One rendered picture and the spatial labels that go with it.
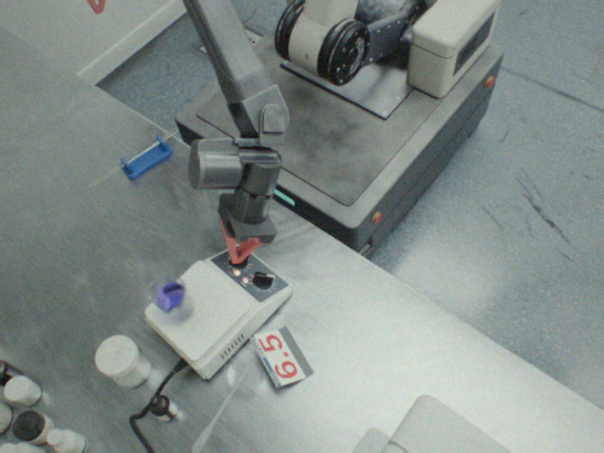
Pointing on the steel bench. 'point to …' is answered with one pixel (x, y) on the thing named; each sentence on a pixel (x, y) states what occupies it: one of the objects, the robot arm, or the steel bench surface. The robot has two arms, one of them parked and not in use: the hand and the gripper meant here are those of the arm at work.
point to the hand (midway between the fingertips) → (236, 257)
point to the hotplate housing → (209, 364)
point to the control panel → (250, 276)
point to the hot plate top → (213, 316)
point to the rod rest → (147, 160)
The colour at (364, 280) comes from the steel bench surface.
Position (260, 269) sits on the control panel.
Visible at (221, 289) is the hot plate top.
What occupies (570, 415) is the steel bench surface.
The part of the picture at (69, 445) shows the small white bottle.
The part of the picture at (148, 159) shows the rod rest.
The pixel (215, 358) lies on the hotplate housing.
